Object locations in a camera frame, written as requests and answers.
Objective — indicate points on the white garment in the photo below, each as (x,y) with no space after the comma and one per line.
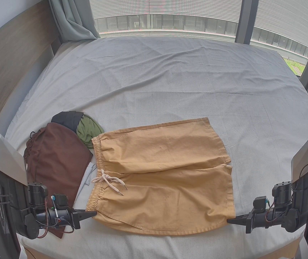
(88,175)

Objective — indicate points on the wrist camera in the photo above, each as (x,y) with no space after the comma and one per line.
(61,201)
(260,204)

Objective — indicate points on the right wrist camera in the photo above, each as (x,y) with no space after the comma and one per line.
(260,204)

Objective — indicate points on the tan shorts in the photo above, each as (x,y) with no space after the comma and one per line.
(164,177)

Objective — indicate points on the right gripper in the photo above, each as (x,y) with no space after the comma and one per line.
(261,220)

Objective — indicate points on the window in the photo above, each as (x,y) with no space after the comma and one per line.
(170,4)

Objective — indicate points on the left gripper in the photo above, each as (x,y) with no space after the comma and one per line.
(62,217)

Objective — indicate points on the black garment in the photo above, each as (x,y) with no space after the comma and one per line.
(66,120)

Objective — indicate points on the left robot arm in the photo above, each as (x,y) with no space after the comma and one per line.
(3,198)

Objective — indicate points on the green garment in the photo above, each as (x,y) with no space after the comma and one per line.
(89,131)

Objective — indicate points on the bed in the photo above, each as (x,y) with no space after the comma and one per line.
(170,77)

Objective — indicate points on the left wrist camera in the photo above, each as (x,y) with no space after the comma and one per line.
(61,201)

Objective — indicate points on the brown shorts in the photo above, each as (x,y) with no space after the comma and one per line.
(57,150)

